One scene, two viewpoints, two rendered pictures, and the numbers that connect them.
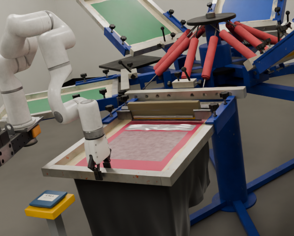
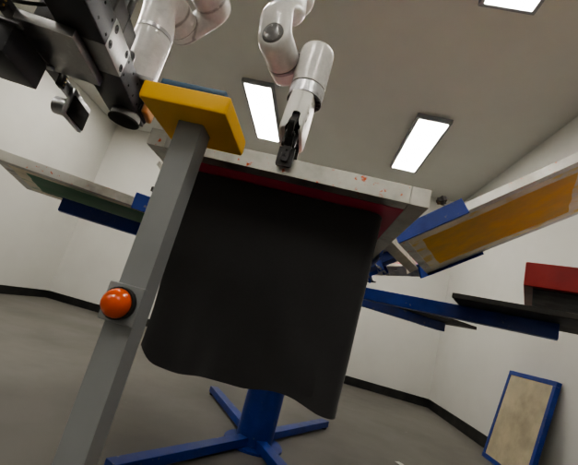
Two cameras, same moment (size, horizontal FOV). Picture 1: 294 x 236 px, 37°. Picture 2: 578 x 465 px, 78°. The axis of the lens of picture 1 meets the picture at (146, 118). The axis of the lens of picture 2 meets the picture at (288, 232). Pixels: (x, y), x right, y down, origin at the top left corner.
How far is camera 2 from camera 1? 1.38 m
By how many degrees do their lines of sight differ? 39
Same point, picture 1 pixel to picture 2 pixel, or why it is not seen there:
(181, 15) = not seen: hidden behind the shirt
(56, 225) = (191, 162)
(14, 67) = (182, 12)
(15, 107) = (148, 50)
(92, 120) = (324, 67)
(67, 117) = (289, 40)
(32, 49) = (221, 11)
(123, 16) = not seen: hidden behind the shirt
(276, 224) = not seen: outside the picture
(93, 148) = (308, 102)
